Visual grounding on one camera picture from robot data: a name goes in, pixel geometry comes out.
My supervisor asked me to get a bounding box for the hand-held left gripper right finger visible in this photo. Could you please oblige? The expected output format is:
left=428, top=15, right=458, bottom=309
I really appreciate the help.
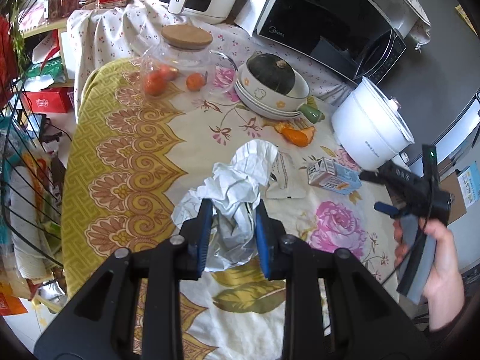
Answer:
left=255, top=202, right=432, bottom=360

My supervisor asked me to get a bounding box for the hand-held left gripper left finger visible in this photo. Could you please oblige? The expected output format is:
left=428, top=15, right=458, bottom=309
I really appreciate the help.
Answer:
left=34, top=197, right=214, bottom=360

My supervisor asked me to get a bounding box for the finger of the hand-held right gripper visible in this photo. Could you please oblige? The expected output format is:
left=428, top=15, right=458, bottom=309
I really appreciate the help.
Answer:
left=374, top=202, right=400, bottom=219

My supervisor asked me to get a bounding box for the white plastic bag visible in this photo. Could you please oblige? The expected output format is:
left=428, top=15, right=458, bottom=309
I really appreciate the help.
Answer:
left=172, top=139, right=279, bottom=272

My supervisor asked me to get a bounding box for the blue drink carton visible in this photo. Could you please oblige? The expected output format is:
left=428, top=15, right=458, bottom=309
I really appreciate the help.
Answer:
left=307, top=157, right=362, bottom=196

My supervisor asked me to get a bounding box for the person's right forearm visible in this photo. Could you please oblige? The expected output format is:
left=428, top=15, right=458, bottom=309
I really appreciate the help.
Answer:
left=427, top=292, right=474, bottom=346

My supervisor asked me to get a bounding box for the person's right hand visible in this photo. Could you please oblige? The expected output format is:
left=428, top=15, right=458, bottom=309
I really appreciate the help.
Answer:
left=393, top=217, right=466, bottom=310

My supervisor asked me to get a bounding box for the cardboard box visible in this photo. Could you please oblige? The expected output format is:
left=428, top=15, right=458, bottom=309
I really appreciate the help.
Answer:
left=437, top=157, right=480, bottom=226

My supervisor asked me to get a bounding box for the white paper packet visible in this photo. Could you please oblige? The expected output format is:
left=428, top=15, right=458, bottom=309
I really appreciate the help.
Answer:
left=265, top=150, right=306, bottom=199

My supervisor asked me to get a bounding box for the white electric pot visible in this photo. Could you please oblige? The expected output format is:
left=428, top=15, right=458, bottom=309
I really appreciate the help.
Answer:
left=331, top=76, right=415, bottom=171

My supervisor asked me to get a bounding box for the floral tablecloth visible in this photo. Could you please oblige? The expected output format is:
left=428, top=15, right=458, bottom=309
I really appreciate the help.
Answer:
left=60, top=58, right=424, bottom=360

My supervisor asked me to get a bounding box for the orange peel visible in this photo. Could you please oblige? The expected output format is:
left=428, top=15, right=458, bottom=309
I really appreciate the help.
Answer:
left=275, top=124, right=317, bottom=147

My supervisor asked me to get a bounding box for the stack of white bowls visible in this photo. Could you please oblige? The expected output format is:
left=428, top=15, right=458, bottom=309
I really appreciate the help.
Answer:
left=234, top=62, right=325, bottom=122

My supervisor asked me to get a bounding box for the grey refrigerator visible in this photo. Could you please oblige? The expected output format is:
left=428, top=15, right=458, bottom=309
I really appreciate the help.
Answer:
left=390, top=0, right=480, bottom=166

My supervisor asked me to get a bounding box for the dark green squash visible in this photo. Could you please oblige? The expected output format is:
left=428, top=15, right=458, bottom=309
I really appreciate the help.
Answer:
left=247, top=53, right=297, bottom=94

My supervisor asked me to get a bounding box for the glass jar with cork lid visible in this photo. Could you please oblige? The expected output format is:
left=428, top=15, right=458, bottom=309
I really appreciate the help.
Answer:
left=140, top=25, right=237, bottom=98

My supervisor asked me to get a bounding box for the black microwave oven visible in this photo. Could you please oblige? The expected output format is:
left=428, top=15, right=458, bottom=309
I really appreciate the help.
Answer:
left=255, top=0, right=407, bottom=85

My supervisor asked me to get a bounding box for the red box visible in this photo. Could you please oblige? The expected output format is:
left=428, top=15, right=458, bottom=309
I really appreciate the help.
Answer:
left=20, top=87, right=74, bottom=114

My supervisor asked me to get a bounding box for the orange plastic bag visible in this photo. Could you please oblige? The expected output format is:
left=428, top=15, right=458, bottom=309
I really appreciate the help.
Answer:
left=0, top=292, right=29, bottom=316

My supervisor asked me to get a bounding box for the white small-flower cloth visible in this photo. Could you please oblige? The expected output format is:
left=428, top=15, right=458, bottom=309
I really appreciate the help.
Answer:
left=67, top=0, right=353, bottom=106

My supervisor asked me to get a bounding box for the white paper sheet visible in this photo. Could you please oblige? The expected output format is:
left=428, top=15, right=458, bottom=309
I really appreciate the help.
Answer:
left=234, top=0, right=271, bottom=36

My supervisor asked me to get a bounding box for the green and white package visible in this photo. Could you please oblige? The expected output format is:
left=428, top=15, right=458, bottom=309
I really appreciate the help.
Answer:
left=26, top=58, right=66, bottom=83

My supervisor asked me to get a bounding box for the green plant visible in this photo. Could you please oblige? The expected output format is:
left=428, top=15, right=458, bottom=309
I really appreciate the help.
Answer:
left=7, top=0, right=31, bottom=79

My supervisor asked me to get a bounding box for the black cable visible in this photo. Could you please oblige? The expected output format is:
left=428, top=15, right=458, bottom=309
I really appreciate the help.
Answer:
left=382, top=210, right=432, bottom=286

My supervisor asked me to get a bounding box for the black wire rack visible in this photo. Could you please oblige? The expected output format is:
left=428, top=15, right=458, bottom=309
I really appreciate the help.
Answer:
left=0, top=79, right=64, bottom=271

